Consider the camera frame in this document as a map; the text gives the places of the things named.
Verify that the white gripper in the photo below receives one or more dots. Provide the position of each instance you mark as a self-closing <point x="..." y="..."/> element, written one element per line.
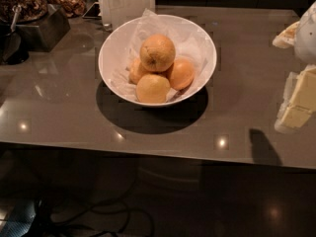
<point x="306" y="39"/>

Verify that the orange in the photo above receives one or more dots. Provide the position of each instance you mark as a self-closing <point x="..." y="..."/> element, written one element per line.
<point x="181" y="74"/>
<point x="152" y="89"/>
<point x="136" y="71"/>
<point x="157" y="53"/>

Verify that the white paper bowl liner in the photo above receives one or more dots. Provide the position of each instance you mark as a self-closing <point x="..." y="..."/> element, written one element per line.
<point x="191" y="43"/>

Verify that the white ceramic bowl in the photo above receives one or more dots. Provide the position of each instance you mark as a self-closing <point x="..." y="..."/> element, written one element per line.
<point x="112" y="53"/>

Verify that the dark smartphone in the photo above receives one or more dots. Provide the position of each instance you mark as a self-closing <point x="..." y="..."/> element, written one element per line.
<point x="93" y="12"/>

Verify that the glass jar of nuts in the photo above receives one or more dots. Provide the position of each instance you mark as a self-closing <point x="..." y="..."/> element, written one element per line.
<point x="31" y="10"/>

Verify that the black round container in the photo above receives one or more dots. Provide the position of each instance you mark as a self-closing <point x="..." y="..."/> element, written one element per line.
<point x="12" y="47"/>

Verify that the metal spoon handle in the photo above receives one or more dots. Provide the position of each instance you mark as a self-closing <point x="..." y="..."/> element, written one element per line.
<point x="17" y="10"/>

